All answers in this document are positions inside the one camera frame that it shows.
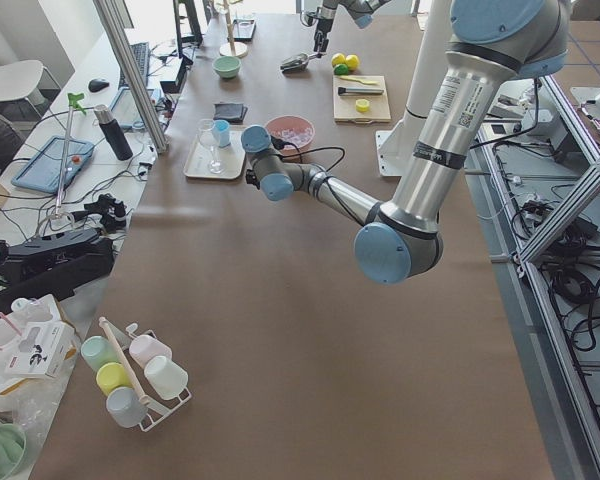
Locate black water bottle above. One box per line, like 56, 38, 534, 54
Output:
94, 104, 133, 161

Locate pink bowl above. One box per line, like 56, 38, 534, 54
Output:
265, 115, 315, 153

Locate white cardboard box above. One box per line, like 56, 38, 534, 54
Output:
4, 321, 75, 379

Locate mint green bowl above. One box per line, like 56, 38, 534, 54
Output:
212, 56, 241, 79

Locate light blue cup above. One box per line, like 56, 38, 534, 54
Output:
213, 119, 231, 148

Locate grey cup on rack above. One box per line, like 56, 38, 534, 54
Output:
106, 386, 148, 428

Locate white cup on rack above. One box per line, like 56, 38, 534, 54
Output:
144, 355, 189, 400

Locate black computer mouse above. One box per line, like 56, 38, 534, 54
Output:
88, 78, 109, 93

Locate wooden glass stand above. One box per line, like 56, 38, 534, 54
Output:
214, 0, 248, 58

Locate cream serving tray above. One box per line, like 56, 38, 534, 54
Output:
183, 124, 252, 181

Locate black keyboard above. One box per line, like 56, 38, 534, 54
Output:
130, 42, 151, 85

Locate green cup on rack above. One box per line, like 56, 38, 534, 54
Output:
80, 335, 118, 373

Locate blue teach pendant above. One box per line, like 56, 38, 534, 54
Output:
11, 136, 95, 194
110, 86, 142, 132

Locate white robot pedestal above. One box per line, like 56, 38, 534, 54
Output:
376, 0, 452, 177

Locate black glass tray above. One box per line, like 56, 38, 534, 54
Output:
232, 19, 256, 42

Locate metal ice scoop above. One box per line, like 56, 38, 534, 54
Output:
280, 52, 322, 74

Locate wooden cutting board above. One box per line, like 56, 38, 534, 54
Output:
333, 75, 392, 124

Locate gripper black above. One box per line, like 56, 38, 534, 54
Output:
245, 169, 260, 188
313, 7, 336, 54

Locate aluminium frame post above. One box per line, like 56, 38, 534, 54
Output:
93, 0, 168, 155

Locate clear wine glass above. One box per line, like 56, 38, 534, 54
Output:
198, 119, 224, 174

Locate wooden rack handle stick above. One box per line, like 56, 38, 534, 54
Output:
98, 317, 150, 406

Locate pink cup on rack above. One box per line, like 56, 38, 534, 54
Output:
129, 334, 172, 368

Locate yellow cup on rack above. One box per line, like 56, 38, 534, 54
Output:
96, 362, 131, 396

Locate dark grey folded cloth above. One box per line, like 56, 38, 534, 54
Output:
213, 102, 248, 124

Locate yellow plastic knife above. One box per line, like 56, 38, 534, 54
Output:
339, 75, 379, 85

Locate ice cubes in bowl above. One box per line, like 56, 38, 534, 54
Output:
270, 126, 314, 148

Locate yellow lemon half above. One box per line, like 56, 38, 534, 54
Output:
355, 99, 370, 112

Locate white cup rack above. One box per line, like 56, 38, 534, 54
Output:
108, 320, 194, 432

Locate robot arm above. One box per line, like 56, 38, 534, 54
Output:
308, 0, 387, 56
241, 1, 571, 284

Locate metal muddler tool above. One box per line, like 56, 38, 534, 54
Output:
337, 86, 384, 96

